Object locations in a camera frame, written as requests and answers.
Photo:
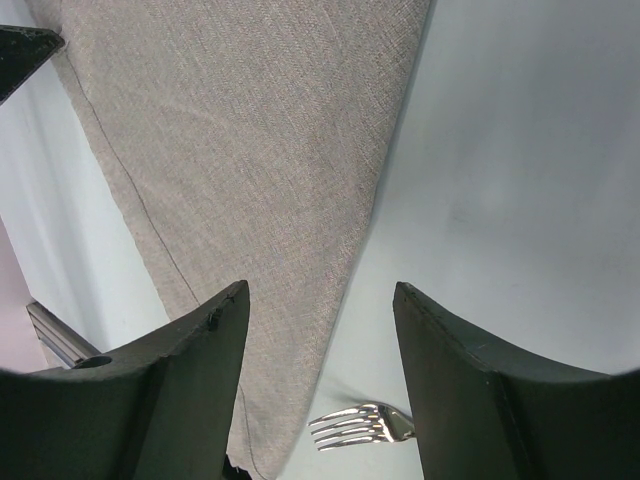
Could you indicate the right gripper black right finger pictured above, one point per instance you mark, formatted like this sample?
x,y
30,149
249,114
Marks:
x,y
484,408

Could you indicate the silver metal fork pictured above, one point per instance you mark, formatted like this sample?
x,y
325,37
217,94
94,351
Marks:
x,y
367,423

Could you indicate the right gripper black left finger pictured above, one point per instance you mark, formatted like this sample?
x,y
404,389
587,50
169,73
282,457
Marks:
x,y
159,407

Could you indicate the grey cloth napkin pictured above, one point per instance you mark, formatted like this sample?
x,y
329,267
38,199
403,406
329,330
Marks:
x,y
244,140

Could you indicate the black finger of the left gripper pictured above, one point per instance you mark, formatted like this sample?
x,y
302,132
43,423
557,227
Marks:
x,y
23,50

